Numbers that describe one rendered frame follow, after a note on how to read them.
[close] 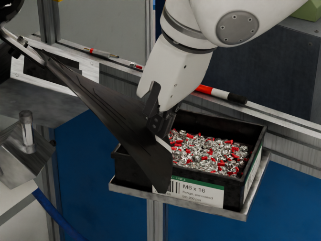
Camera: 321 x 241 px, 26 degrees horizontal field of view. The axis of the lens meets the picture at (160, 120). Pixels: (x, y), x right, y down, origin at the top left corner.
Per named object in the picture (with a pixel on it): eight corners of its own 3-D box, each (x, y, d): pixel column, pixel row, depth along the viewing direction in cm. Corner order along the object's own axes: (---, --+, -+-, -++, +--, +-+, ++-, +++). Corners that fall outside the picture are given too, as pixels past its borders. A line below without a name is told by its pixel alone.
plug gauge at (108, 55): (82, 48, 143) (116, 56, 140) (85, 46, 144) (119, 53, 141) (82, 53, 143) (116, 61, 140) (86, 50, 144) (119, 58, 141)
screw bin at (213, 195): (111, 188, 114) (109, 153, 110) (147, 134, 127) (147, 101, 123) (240, 218, 108) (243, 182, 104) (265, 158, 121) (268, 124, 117)
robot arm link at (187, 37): (190, -17, 89) (184, 3, 91) (151, 6, 83) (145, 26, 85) (244, 16, 87) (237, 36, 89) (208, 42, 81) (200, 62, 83)
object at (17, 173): (10, 190, 107) (-24, 160, 105) (30, 162, 110) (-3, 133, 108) (36, 177, 101) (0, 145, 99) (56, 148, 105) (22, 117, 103)
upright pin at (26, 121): (19, 150, 102) (15, 113, 98) (29, 144, 103) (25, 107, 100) (30, 155, 101) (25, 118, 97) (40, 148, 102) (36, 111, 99)
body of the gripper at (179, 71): (191, -2, 91) (169, 64, 98) (145, 25, 84) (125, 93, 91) (238, 27, 89) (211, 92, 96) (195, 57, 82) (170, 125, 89)
